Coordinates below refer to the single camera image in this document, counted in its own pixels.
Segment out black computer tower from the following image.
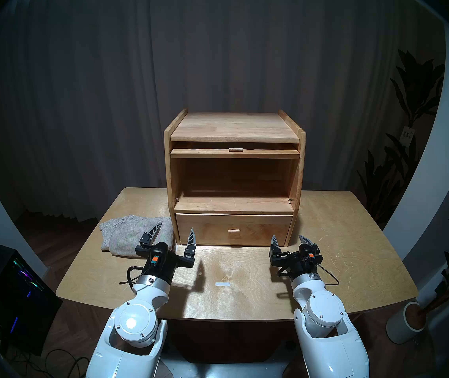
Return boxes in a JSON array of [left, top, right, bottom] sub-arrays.
[[0, 243, 62, 356]]

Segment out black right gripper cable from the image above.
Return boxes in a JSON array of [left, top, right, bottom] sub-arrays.
[[317, 263, 340, 286]]

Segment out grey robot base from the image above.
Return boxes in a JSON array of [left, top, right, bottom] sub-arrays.
[[159, 356, 290, 378]]

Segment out wooden drawer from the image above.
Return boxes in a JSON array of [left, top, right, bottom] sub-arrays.
[[176, 213, 293, 247]]

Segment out grey pants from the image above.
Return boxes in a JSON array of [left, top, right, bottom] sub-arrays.
[[99, 215, 175, 258]]

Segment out black floor cables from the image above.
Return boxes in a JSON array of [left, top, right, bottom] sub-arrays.
[[12, 348, 91, 378]]

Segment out tall dark leafy plant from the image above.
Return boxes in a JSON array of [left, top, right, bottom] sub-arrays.
[[356, 49, 445, 228]]

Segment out wooden cabinet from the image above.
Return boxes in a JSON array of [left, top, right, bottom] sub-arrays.
[[164, 109, 307, 247]]

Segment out grey curtain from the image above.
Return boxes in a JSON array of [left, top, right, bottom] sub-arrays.
[[0, 0, 445, 224]]

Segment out white plant pot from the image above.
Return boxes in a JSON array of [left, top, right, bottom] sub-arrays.
[[386, 301, 427, 345]]

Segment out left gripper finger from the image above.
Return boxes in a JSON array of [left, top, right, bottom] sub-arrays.
[[185, 228, 196, 259], [140, 222, 163, 246]]

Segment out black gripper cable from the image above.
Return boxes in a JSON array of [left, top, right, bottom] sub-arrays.
[[119, 265, 150, 285], [317, 263, 340, 286]]

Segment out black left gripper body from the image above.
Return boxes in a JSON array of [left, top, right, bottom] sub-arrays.
[[136, 241, 195, 284]]

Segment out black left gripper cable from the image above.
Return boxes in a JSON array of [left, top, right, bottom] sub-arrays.
[[119, 265, 150, 285]]

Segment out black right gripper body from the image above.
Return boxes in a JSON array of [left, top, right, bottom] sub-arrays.
[[269, 245, 323, 278]]

